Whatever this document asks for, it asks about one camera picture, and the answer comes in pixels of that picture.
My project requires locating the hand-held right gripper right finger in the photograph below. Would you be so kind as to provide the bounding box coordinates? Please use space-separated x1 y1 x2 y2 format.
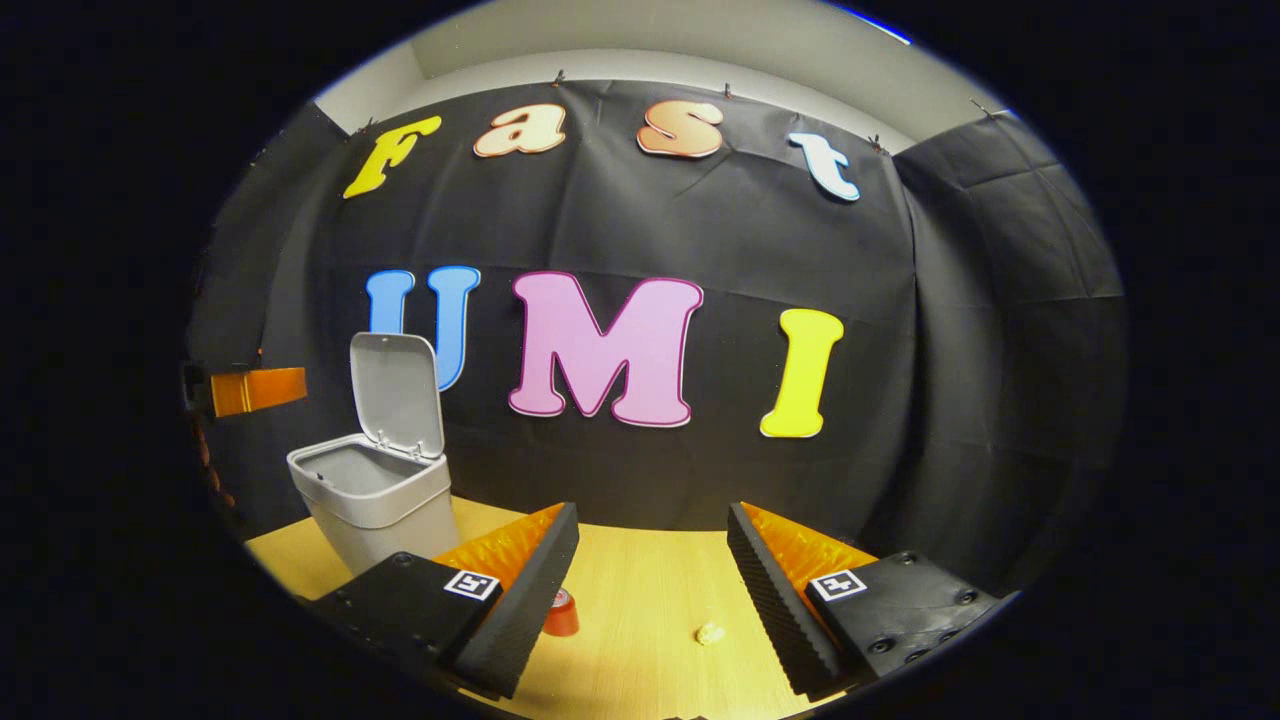
727 503 1004 701

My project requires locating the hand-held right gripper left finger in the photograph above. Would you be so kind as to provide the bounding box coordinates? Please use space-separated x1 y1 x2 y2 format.
310 503 581 701

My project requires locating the red pop can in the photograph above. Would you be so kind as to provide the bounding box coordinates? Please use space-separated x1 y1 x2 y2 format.
543 588 580 638

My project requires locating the grey desktop garbage bin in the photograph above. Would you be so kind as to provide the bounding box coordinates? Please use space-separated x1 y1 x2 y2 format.
287 332 461 578

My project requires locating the wooden desktop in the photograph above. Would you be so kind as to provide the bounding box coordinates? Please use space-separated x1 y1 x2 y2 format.
245 495 841 720

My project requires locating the black backdrop cloth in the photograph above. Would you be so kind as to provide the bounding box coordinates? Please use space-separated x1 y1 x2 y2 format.
185 80 1131 601

